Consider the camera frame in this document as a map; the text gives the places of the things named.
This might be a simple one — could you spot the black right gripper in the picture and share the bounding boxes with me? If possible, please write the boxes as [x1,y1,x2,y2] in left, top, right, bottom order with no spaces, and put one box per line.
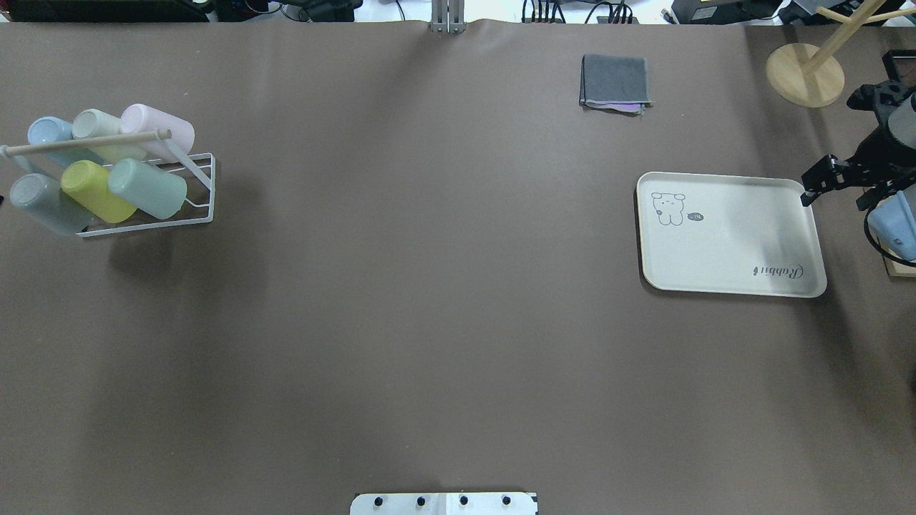
[801,155,915,210]

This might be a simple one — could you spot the cream rabbit tray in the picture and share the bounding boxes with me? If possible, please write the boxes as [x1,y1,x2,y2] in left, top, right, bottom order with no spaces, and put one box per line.
[635,172,827,298]

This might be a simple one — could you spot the green cup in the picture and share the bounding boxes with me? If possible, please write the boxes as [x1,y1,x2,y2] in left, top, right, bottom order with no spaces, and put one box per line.
[108,159,187,220]

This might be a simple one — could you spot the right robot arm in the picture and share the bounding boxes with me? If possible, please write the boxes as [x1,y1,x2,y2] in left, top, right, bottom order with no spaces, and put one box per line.
[799,79,915,268]

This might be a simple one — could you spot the pink cup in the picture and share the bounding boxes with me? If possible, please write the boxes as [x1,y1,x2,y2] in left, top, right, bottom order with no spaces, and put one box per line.
[119,104,195,162]

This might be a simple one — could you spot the pale cream cup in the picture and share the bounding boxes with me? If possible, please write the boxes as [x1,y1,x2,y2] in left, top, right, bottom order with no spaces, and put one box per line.
[72,109,147,164]

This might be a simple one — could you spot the yellow cup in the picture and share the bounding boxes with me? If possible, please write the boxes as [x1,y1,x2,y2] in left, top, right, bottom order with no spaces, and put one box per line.
[60,160,137,224]

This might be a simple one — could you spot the light blue cup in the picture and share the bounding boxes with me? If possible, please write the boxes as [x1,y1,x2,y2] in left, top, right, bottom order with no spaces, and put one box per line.
[26,115,105,169]

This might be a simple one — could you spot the grey cup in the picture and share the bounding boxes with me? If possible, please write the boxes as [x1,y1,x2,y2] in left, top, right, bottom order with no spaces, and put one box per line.
[9,173,94,235]

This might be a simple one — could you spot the wooden cutting board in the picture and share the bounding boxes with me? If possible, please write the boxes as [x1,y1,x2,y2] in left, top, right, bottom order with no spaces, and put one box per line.
[882,257,915,278]

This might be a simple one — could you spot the wooden mug tree stand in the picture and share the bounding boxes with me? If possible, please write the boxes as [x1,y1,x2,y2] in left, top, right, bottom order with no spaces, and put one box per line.
[765,1,915,108]

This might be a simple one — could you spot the grey folded cloth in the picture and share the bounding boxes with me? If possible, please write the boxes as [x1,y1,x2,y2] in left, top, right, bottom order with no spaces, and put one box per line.
[579,54,653,115]

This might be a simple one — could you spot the aluminium frame post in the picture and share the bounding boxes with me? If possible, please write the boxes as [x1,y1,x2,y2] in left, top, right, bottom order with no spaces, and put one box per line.
[429,0,467,34]

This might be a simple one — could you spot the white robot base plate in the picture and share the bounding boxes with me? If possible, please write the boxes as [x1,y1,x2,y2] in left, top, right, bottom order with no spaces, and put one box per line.
[349,491,540,514]

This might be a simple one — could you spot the white wire cup rack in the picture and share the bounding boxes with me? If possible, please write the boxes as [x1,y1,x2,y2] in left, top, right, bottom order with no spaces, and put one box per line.
[2,128,217,239]

